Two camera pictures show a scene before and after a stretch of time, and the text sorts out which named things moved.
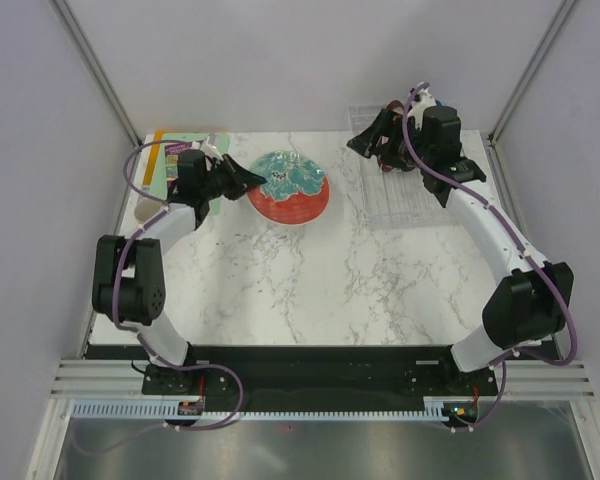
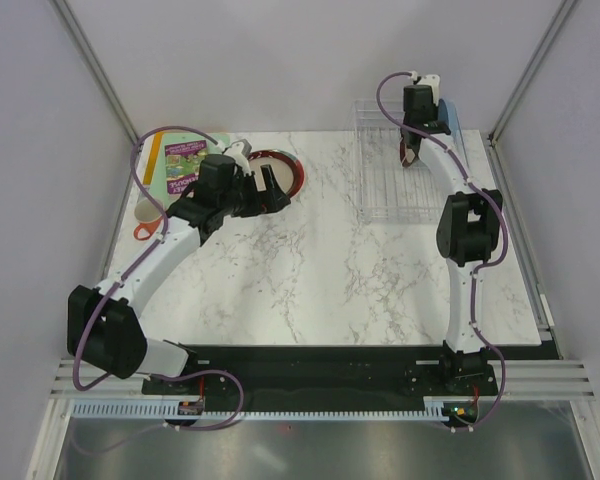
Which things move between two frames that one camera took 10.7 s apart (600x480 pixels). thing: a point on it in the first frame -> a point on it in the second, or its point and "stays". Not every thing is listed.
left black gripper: [241, 179] -> [272, 199]
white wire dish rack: [394, 198] stays
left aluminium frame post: [81, 43] stays
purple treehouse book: [172, 152] stays
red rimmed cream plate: [396, 107] -> [288, 171]
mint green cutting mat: [159, 183] stays
